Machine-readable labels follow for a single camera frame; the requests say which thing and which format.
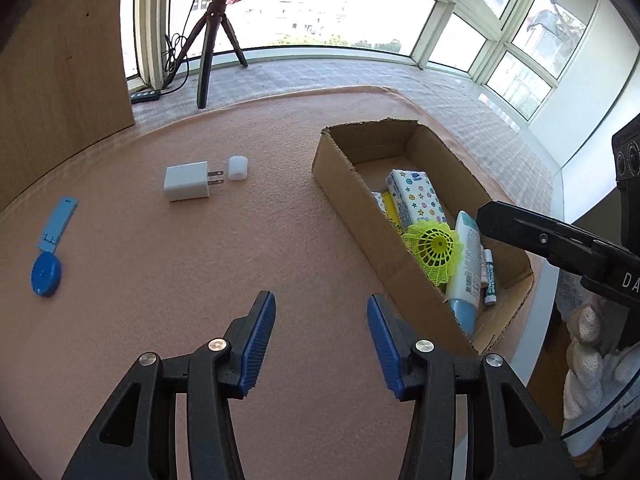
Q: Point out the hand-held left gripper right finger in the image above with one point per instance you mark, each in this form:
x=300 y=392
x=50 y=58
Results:
x=385 y=345

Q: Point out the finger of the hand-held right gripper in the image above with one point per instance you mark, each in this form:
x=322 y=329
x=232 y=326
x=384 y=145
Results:
x=510 y=222

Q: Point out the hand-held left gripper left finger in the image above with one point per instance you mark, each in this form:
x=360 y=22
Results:
x=257 y=345

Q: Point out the white lip balm stick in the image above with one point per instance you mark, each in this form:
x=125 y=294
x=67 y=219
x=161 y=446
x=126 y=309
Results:
x=490 y=280

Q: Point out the white lotion tube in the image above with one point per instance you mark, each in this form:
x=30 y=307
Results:
x=462 y=280

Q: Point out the yellow plastic shuttlecock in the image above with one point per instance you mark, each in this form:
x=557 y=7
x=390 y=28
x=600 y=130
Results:
x=435 y=247

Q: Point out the patterned tissue pack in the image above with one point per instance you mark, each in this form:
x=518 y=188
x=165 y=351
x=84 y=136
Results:
x=415 y=200

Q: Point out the yellow packet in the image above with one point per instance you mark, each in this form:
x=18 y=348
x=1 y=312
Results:
x=393 y=216

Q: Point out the small patterned packet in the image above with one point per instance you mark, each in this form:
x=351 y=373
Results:
x=377 y=200

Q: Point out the cardboard box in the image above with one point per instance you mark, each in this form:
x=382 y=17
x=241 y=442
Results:
x=350 y=175

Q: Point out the white plug charger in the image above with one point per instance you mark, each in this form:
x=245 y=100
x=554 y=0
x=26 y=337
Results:
x=185 y=182

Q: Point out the small white cap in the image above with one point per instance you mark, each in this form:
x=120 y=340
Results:
x=238 y=168

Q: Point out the round blue tape measure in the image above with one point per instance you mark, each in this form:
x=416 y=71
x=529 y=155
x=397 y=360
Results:
x=46 y=275

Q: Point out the blue folding phone stand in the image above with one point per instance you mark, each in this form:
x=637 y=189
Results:
x=57 y=222

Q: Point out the person's right hand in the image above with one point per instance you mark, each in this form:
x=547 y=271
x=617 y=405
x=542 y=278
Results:
x=585 y=370

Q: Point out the black tripod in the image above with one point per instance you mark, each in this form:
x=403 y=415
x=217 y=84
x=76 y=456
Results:
x=210 y=35

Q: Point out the light wooden board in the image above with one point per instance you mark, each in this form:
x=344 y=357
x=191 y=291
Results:
x=60 y=85

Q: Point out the white window frame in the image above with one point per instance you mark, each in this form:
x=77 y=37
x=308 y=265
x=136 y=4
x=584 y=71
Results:
x=155 y=20

